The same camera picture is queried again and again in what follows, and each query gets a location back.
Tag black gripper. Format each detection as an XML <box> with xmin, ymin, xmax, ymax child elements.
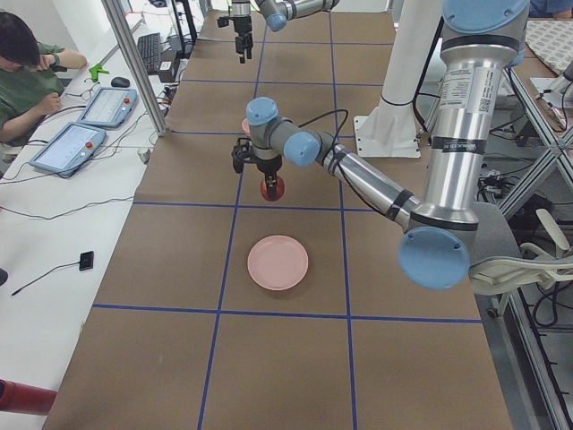
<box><xmin>230</xmin><ymin>0</ymin><xmax>253</xmax><ymax>64</ymax></box>
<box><xmin>256</xmin><ymin>157</ymin><xmax>282</xmax><ymax>197</ymax></box>

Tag red apple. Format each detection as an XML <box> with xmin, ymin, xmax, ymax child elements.
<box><xmin>260</xmin><ymin>176</ymin><xmax>285</xmax><ymax>202</ymax></box>

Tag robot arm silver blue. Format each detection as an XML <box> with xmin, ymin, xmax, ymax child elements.
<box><xmin>218</xmin><ymin>0</ymin><xmax>338</xmax><ymax>64</ymax></box>
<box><xmin>246</xmin><ymin>1</ymin><xmax>529</xmax><ymax>289</ymax></box>

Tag pink bowl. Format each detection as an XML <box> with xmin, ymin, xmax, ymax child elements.
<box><xmin>241</xmin><ymin>118</ymin><xmax>251</xmax><ymax>137</ymax></box>

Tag pink round plate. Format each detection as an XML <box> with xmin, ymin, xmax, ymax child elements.
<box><xmin>247</xmin><ymin>235</ymin><xmax>309</xmax><ymax>291</ymax></box>

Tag black keyboard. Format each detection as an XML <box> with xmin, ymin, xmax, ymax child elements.
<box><xmin>137</xmin><ymin>32</ymin><xmax>161</xmax><ymax>75</ymax></box>

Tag black computer mouse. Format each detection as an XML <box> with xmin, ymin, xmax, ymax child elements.
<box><xmin>110</xmin><ymin>76</ymin><xmax>131</xmax><ymax>88</ymax></box>

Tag blue teach pendant far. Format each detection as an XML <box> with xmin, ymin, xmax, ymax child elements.
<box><xmin>78</xmin><ymin>87</ymin><xmax>138</xmax><ymax>129</ymax></box>

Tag blue teach pendant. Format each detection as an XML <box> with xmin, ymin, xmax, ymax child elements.
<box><xmin>78</xmin><ymin>87</ymin><xmax>138</xmax><ymax>129</ymax></box>
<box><xmin>29</xmin><ymin>123</ymin><xmax>107</xmax><ymax>177</ymax></box>

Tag green plastic clamp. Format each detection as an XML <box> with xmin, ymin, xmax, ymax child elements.
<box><xmin>89</xmin><ymin>63</ymin><xmax>109</xmax><ymax>82</ymax></box>

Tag eyeglasses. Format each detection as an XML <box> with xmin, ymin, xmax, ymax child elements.
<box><xmin>64</xmin><ymin>82</ymin><xmax>101</xmax><ymax>101</ymax></box>

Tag small black square device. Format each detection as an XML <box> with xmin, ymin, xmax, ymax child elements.
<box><xmin>79</xmin><ymin>251</ymin><xmax>95</xmax><ymax>271</ymax></box>

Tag blue teach pendant near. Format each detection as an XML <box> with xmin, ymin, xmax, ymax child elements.
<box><xmin>29</xmin><ymin>123</ymin><xmax>107</xmax><ymax>177</ymax></box>

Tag person in green shirt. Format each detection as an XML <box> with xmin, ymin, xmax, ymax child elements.
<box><xmin>1</xmin><ymin>12</ymin><xmax>87</xmax><ymax>146</ymax></box>

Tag grey office chair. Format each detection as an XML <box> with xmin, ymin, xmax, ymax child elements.
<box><xmin>469</xmin><ymin>202</ymin><xmax>572</xmax><ymax>296</ymax></box>

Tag red cylinder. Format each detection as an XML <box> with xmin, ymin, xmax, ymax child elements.
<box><xmin>0</xmin><ymin>380</ymin><xmax>57</xmax><ymax>416</ymax></box>

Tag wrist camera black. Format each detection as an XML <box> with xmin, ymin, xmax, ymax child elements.
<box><xmin>231</xmin><ymin>137</ymin><xmax>256</xmax><ymax>174</ymax></box>

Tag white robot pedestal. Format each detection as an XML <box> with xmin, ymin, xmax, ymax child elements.
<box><xmin>355</xmin><ymin>0</ymin><xmax>443</xmax><ymax>158</ymax></box>

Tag aluminium frame post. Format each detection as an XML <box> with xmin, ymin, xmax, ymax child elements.
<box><xmin>101</xmin><ymin>0</ymin><xmax>167</xmax><ymax>136</ymax></box>

